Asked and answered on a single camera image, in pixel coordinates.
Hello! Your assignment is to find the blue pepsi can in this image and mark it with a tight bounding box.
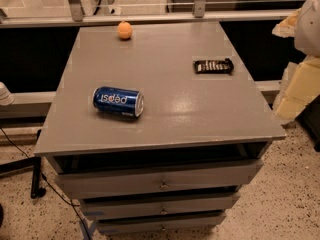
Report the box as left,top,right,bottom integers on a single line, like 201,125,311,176
93,86,144,118

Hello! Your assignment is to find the metal railing frame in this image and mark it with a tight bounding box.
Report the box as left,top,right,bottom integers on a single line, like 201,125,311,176
0,0,306,28

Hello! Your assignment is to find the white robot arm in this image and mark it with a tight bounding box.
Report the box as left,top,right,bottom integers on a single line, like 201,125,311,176
272,0,320,124

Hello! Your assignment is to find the black rxbar chocolate bar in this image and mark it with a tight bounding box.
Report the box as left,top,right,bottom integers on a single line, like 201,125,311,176
193,58,234,74

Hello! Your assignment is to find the middle grey drawer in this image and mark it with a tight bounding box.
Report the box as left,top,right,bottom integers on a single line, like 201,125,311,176
81,192,240,220

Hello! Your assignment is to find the black floor cable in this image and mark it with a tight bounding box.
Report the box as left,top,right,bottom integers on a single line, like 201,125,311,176
0,127,93,240

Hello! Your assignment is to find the grey drawer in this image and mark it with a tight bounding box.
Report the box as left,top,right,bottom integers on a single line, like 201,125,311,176
55,159,263,199
97,211,226,235
81,192,240,220

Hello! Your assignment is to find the grey drawer cabinet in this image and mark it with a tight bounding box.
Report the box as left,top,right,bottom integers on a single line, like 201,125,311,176
33,21,287,236

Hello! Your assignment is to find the small orange fruit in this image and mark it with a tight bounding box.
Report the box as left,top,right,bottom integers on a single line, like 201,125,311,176
117,21,133,40

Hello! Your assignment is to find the white cylinder at left edge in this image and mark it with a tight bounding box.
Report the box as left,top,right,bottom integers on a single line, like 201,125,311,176
0,82,14,106

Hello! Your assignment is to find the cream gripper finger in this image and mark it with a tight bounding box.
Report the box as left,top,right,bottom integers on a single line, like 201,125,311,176
275,57,320,120
272,9,300,38

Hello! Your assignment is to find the top grey drawer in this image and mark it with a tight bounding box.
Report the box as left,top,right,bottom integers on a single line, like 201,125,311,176
55,159,263,199

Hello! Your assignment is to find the bottom grey drawer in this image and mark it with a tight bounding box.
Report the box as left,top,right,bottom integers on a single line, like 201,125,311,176
97,211,226,235

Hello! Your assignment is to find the black stand leg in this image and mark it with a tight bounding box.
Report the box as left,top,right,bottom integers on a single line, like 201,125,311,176
0,156,47,200

